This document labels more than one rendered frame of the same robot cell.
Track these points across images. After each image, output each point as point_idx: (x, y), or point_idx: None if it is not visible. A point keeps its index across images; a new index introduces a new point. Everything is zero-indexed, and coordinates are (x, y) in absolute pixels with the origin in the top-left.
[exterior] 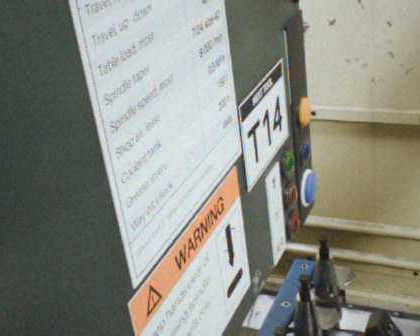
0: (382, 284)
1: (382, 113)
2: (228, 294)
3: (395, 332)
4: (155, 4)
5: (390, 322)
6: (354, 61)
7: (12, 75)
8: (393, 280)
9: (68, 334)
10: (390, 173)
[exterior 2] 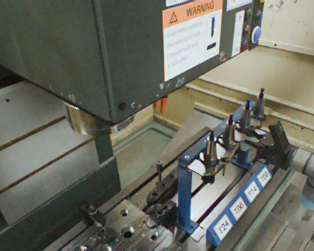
0: (285, 130)
1: (306, 49)
2: (207, 48)
3: (282, 130)
4: None
5: (280, 125)
6: (300, 22)
7: None
8: (291, 129)
9: (136, 0)
10: (303, 79)
